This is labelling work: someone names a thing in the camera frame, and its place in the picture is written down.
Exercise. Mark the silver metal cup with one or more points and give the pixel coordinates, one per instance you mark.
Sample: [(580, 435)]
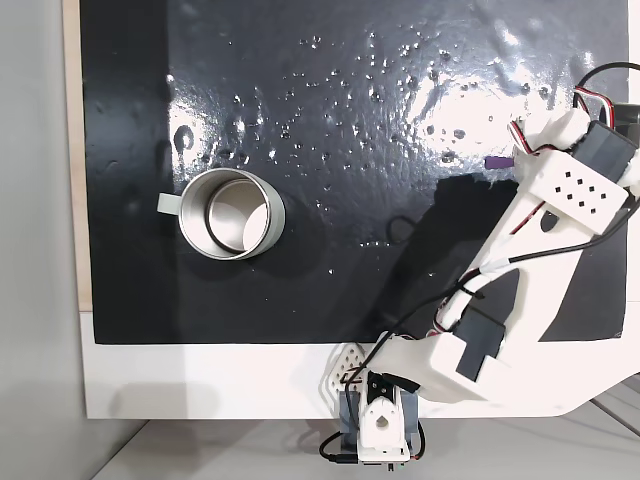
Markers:
[(230, 220)]

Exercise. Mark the purple pen grip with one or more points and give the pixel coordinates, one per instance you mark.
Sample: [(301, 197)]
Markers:
[(496, 163)]

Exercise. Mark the black glossy mat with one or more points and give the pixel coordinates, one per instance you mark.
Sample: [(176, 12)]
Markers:
[(300, 280)]

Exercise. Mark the pale wooden board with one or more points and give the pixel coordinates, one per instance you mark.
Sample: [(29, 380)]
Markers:
[(72, 150)]

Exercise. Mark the white perforated camera box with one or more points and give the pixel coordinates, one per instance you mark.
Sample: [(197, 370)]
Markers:
[(575, 189)]

